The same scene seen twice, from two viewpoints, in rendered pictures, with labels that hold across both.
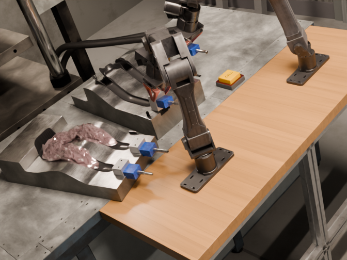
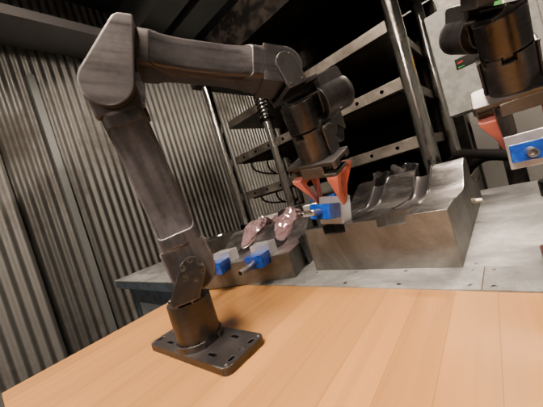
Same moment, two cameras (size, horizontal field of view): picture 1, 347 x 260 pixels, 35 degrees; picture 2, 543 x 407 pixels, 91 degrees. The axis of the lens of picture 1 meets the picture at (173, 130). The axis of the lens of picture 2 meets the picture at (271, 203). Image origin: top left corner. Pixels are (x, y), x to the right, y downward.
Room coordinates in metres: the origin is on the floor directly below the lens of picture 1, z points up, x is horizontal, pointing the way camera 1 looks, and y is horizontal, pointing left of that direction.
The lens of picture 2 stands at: (1.40, -0.47, 0.99)
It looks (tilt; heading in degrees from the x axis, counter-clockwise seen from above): 2 degrees down; 78
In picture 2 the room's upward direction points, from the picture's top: 17 degrees counter-clockwise
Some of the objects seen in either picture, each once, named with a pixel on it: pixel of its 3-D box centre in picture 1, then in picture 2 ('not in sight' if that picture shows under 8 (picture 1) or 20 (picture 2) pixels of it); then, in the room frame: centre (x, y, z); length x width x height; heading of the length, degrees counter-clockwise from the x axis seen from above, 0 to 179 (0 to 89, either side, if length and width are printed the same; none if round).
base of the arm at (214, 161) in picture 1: (205, 161); (195, 320); (1.33, -0.06, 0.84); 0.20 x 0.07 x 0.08; 127
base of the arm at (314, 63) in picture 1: (306, 61); not in sight; (1.69, -0.54, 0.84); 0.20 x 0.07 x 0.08; 127
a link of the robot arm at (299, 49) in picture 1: (302, 46); not in sight; (1.69, -0.53, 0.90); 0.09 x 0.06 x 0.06; 158
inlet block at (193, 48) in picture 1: (194, 49); (529, 149); (1.87, -0.17, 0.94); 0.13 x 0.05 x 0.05; 35
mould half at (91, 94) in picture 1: (132, 89); (404, 203); (1.85, 0.10, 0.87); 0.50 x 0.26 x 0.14; 35
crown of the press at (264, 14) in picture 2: not in sight; (305, 56); (2.23, 1.09, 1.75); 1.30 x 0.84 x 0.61; 125
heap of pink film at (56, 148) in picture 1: (74, 143); (275, 220); (1.58, 0.34, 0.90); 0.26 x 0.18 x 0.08; 52
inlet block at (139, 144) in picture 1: (151, 149); (255, 261); (1.46, 0.09, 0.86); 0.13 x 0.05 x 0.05; 52
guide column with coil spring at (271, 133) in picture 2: not in sight; (281, 169); (1.85, 1.04, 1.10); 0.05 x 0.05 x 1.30
